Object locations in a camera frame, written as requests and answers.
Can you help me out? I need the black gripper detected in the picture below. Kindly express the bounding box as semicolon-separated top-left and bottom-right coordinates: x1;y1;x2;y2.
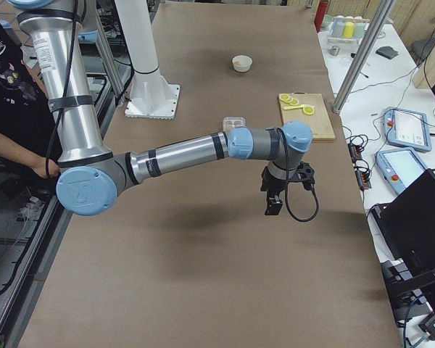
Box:
260;167;294;215

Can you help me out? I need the clear plastic egg box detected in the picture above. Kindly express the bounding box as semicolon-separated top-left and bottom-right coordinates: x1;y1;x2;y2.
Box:
223;117;246;132

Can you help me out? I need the white bowl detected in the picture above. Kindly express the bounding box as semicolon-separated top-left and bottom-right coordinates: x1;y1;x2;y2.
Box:
232;54;253;73

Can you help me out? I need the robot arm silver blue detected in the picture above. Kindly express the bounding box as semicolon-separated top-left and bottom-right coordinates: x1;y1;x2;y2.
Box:
14;1;315;215

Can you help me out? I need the black power strip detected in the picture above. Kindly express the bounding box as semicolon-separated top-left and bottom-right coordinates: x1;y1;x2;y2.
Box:
348;143;371;191

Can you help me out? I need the wooden cutting board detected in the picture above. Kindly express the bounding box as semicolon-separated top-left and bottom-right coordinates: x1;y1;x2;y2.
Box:
278;93;336;141

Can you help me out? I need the yellow plastic knife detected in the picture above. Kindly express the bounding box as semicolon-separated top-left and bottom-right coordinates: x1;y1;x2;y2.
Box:
283;104;303;110

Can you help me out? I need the lemon slice single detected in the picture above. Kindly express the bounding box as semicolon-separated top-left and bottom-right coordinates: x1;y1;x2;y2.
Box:
302;104;315;115

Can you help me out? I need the blue teach pendant near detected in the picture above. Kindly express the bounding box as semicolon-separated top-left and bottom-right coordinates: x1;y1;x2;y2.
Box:
376;147;428;194

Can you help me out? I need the blue teach pendant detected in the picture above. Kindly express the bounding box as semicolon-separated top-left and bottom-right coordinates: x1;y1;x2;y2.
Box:
376;147;428;194
383;107;432;152

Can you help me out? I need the black monitor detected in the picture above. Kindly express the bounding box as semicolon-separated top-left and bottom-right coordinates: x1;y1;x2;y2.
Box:
373;169;435;313

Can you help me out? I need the blue teach pendant far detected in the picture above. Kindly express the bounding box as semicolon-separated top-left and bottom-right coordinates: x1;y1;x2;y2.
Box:
383;107;432;152

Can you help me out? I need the small metal cup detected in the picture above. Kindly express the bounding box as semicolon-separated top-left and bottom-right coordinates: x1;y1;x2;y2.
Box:
329;46;340;57

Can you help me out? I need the clear cup rack tray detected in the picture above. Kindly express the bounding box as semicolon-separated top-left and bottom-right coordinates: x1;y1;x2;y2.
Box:
328;33;364;45

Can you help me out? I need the yellow cup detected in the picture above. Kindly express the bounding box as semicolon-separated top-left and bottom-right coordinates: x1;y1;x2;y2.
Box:
342;22;355;38

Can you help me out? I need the black square pad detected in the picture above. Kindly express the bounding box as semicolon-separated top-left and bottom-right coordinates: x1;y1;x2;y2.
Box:
376;46;399;59

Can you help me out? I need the light blue cup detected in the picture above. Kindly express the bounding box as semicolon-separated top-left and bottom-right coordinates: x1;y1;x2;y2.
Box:
331;19;345;38

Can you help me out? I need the person in black shirt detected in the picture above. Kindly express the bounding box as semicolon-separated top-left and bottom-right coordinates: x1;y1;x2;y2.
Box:
0;24;62;184

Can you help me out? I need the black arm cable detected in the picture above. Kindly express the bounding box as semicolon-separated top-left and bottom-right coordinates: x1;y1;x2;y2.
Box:
275;126;320;223

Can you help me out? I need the aluminium frame post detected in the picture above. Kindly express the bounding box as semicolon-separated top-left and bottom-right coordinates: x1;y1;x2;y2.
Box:
332;0;397;114

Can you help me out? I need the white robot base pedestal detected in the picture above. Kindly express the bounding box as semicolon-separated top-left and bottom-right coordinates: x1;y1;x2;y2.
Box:
117;1;181;120

